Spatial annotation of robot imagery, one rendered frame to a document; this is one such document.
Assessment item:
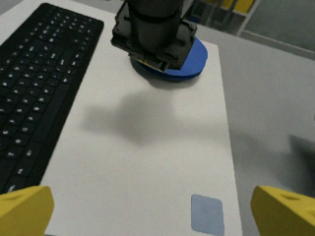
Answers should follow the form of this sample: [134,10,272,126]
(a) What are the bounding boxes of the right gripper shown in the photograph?
[110,0,198,73]

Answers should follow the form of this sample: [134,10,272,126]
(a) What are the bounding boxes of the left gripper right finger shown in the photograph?
[250,186,315,236]

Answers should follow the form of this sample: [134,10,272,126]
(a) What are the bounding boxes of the white desk top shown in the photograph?
[0,0,242,236]

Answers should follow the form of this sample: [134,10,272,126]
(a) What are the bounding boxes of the blue tape reel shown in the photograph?
[135,42,206,80]
[195,36,208,61]

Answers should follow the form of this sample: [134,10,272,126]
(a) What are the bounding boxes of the black computer keyboard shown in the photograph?
[0,2,104,195]

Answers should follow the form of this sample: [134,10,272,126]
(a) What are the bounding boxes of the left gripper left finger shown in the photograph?
[0,186,54,236]

